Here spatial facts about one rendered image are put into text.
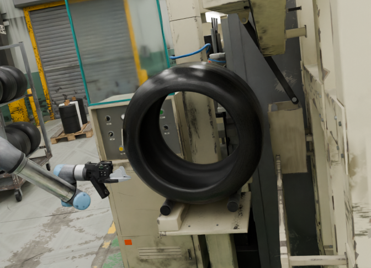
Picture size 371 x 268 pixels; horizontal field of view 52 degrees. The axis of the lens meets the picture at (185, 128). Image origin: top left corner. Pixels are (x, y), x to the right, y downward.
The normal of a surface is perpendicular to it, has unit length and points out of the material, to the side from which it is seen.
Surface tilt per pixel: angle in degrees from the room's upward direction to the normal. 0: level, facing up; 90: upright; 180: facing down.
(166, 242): 90
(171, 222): 90
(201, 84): 80
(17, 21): 90
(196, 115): 90
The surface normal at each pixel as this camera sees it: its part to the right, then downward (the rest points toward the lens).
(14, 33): -0.04, 0.23
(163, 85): -0.28, 0.08
